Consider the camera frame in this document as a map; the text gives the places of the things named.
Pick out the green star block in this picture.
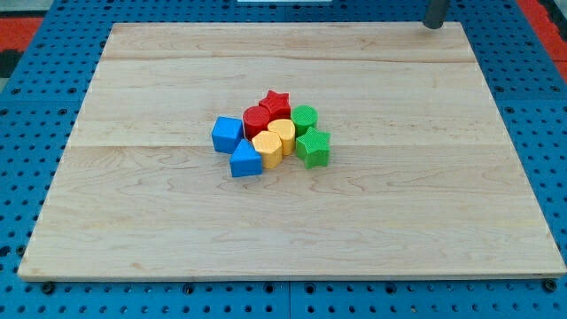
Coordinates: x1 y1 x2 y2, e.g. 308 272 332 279
296 127 330 169

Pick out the red star block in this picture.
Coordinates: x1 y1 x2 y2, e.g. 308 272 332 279
259 90 291 121

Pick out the yellow hexagon block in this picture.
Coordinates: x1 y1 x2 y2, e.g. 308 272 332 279
252 130 283 168

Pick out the yellow heart block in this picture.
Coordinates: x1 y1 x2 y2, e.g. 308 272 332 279
268 119 296 156

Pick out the blue triangle block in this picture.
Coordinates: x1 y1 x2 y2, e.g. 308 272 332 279
229 139 263 177

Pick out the green cylinder block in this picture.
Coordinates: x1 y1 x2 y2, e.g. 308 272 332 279
291 105 319 137

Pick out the red cylinder block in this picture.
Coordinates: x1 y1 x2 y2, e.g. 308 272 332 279
242 106 270 140

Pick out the blue cube block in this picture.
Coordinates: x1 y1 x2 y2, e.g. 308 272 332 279
211 116 244 154

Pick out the light wooden board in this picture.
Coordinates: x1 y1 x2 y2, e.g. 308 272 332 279
19 22 566 282

